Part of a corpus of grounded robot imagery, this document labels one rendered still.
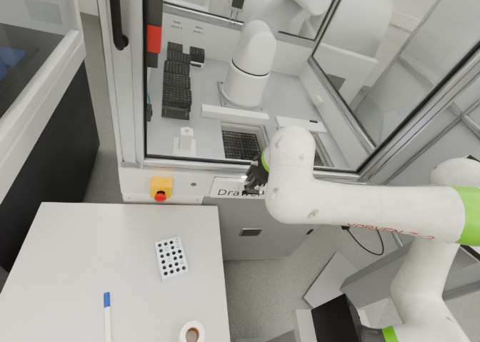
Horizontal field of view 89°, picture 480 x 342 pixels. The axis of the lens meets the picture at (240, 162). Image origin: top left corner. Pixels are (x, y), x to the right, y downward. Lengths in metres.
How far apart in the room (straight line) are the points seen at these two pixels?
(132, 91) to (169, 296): 0.61
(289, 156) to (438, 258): 0.53
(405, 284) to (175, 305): 0.70
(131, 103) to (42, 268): 0.56
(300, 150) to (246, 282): 1.33
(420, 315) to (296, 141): 0.61
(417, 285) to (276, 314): 1.03
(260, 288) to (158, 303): 1.02
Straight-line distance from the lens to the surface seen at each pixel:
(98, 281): 0.92
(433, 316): 0.93
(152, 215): 1.00
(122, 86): 0.68
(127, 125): 0.75
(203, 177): 0.91
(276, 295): 1.83
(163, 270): 0.88
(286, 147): 0.55
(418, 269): 0.93
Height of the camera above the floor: 1.63
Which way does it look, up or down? 45 degrees down
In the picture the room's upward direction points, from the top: 22 degrees clockwise
